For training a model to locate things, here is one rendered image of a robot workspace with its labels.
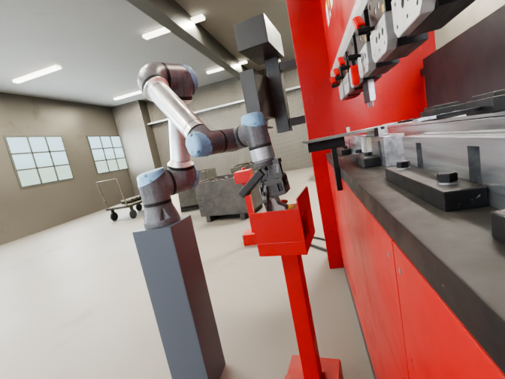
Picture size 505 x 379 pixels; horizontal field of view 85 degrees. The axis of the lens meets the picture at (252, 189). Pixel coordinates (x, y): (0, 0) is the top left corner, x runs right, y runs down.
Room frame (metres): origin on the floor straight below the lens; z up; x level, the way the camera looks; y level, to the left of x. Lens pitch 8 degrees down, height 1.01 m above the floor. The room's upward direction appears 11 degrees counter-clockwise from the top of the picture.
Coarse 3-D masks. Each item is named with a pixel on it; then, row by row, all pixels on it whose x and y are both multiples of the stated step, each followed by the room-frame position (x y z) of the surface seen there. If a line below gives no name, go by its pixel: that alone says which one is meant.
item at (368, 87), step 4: (368, 80) 1.04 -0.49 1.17; (372, 80) 1.03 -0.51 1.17; (364, 84) 1.09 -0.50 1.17; (368, 84) 1.04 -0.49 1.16; (372, 84) 1.03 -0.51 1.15; (364, 88) 1.10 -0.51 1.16; (368, 88) 1.04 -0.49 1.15; (372, 88) 1.03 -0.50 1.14; (364, 92) 1.11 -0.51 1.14; (368, 92) 1.05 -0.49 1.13; (372, 92) 1.03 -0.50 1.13; (364, 96) 1.12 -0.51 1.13; (368, 96) 1.05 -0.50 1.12; (372, 96) 1.04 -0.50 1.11; (364, 100) 1.13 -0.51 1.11; (368, 100) 1.06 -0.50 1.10; (372, 100) 1.04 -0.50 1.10; (368, 104) 1.11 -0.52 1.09; (372, 104) 1.05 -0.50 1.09
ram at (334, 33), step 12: (324, 0) 1.70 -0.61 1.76; (336, 0) 1.29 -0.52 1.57; (348, 0) 1.04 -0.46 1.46; (324, 12) 1.78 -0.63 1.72; (336, 12) 1.34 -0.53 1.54; (348, 12) 1.07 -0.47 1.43; (360, 12) 0.89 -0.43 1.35; (324, 24) 1.87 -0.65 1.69; (336, 24) 1.39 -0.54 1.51; (336, 36) 1.44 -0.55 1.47; (348, 36) 1.13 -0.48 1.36; (336, 48) 1.49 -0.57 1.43
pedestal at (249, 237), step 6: (234, 174) 2.83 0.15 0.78; (240, 174) 2.82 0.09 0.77; (246, 174) 2.80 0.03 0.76; (252, 174) 2.98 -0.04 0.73; (240, 180) 2.82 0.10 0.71; (246, 180) 2.80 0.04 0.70; (246, 198) 2.88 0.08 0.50; (246, 204) 2.89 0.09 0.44; (252, 204) 2.93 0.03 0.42; (252, 210) 2.88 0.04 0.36; (252, 228) 2.88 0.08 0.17; (246, 234) 2.86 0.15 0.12; (252, 234) 2.82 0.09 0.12; (246, 240) 2.83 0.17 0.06; (252, 240) 2.82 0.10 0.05
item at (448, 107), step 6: (450, 102) 0.97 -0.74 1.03; (456, 102) 0.97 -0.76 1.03; (426, 108) 1.05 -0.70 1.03; (432, 108) 1.00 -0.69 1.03; (438, 108) 0.97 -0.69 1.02; (444, 108) 0.96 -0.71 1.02; (450, 108) 0.96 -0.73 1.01; (456, 108) 0.96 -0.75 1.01; (462, 108) 0.95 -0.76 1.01; (420, 114) 1.08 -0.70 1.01; (426, 114) 1.03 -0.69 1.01; (432, 114) 0.98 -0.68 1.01; (438, 114) 0.97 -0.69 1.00; (456, 114) 0.96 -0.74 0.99; (462, 114) 0.95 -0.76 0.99; (402, 120) 1.05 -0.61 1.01; (408, 120) 1.03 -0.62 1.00; (426, 120) 1.03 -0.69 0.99
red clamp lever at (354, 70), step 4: (348, 56) 0.95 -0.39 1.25; (352, 56) 0.94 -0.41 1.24; (356, 56) 0.94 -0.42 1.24; (360, 56) 0.94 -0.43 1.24; (348, 60) 0.95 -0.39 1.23; (352, 60) 0.94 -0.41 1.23; (352, 64) 0.94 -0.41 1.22; (352, 68) 0.94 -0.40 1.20; (356, 68) 0.94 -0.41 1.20; (352, 72) 0.94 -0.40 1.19; (356, 72) 0.94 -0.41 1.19; (352, 76) 0.94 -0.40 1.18; (356, 76) 0.94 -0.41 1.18; (352, 80) 0.95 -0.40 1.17; (356, 80) 0.94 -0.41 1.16; (352, 84) 0.95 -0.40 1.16; (356, 84) 0.95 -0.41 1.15
